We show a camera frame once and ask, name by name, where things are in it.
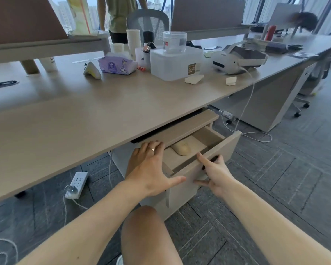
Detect large brown desk partition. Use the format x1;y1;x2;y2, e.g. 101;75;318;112
0;0;111;65

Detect grey mesh office chair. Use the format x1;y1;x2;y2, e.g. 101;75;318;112
126;9;170;42

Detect white looped cable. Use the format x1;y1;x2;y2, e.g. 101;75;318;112
0;238;19;265

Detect person's right forearm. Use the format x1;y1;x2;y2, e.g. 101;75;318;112
223;187;331;265

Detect person's left forearm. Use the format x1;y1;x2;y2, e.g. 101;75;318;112
16;180;153;265

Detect person's right hand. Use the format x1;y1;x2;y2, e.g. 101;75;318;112
193;152;239;199

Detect beige drawer cabinet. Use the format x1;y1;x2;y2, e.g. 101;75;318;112
110;109;220;222

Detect person's left hand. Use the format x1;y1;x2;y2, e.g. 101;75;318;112
125;140;187;198

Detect white headset cable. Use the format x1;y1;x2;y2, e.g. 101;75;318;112
226;66;273;143

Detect beige wooden drawer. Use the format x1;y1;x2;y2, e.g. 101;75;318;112
162;125;242;210

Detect white wheeled office chair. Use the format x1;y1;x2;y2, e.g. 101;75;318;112
293;55;331;118

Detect beige computer mouse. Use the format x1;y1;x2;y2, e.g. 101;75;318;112
171;142;192;156

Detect printed white paper cup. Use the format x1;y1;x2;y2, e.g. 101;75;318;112
38;56;58;73

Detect translucent plastic bin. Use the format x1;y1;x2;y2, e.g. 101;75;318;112
134;47;151;72

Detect white round plug adapter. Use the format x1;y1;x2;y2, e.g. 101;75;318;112
64;185;81;199

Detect white desk partition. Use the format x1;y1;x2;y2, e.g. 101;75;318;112
264;3;304;30

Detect flat white foam piece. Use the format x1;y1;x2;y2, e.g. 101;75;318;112
184;74;205;85

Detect person's bare leg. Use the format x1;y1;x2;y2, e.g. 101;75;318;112
120;205;184;265

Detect white VR headset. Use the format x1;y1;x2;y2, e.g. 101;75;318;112
211;44;268;75

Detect white paper sheets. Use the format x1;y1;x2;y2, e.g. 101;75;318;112
202;46;224;59

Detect dark printed leaflet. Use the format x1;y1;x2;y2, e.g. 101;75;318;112
291;51;318;59

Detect purple tissue pack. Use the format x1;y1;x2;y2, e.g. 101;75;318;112
98;55;138;75

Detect black bottle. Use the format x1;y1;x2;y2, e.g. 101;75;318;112
143;30;155;50

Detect white plastic storage box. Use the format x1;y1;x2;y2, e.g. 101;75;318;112
150;46;204;82

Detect white power cable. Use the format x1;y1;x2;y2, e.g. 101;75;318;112
62;196;89;227

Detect stack of white paper cups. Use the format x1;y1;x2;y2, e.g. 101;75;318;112
126;29;142;60

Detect black desk cable slot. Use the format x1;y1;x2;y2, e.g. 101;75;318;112
0;80;19;90

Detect white power strip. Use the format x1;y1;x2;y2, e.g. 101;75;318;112
65;171;88;199

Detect clear round lidded container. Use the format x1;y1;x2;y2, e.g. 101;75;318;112
162;31;188;54

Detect white yellow wedge object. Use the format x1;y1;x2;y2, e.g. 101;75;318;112
83;62;102;80

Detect clear plastic bottle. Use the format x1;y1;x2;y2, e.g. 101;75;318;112
218;109;235;121

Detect black flat items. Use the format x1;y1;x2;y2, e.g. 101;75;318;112
264;42;303;54

